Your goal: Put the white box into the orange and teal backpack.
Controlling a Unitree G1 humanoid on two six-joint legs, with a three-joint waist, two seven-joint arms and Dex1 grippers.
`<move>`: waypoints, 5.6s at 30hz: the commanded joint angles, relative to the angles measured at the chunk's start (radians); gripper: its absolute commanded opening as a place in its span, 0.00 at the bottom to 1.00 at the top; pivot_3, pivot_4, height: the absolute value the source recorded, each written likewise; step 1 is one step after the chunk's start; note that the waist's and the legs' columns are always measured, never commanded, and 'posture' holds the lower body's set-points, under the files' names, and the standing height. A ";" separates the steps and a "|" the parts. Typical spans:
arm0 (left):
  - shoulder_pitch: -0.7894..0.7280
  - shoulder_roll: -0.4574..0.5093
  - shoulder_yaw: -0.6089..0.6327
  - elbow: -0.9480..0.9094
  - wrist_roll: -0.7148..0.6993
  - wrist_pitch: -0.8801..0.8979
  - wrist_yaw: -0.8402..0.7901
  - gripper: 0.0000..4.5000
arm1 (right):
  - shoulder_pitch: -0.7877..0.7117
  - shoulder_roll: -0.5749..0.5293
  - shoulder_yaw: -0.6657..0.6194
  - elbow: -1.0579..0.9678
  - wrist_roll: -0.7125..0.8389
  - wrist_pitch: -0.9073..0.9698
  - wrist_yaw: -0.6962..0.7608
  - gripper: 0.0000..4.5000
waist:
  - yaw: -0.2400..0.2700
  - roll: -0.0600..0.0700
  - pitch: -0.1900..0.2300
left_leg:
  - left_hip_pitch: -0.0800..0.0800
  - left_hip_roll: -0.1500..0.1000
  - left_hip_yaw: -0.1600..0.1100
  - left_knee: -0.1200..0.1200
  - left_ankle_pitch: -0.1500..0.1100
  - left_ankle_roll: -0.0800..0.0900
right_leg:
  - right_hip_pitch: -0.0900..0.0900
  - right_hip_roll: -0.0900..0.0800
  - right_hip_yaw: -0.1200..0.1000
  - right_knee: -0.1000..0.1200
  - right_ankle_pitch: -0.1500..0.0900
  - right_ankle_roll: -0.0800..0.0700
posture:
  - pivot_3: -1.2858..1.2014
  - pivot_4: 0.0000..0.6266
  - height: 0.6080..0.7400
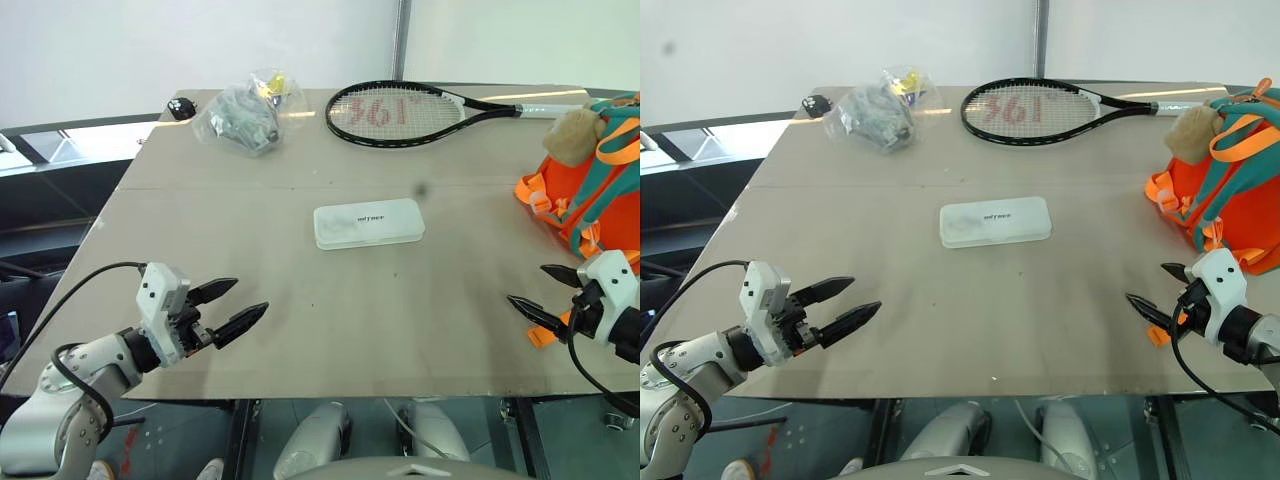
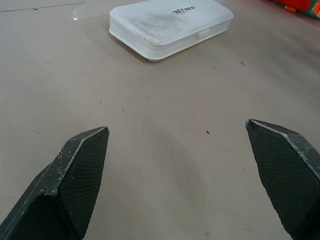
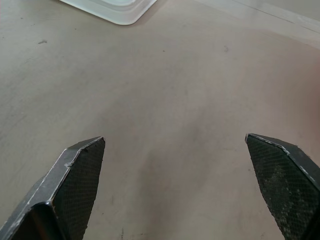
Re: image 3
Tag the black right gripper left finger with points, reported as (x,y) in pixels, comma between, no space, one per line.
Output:
(67,190)

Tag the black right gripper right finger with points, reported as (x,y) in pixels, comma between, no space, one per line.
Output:
(282,185)

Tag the white plastic tray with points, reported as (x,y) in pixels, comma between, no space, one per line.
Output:
(113,10)

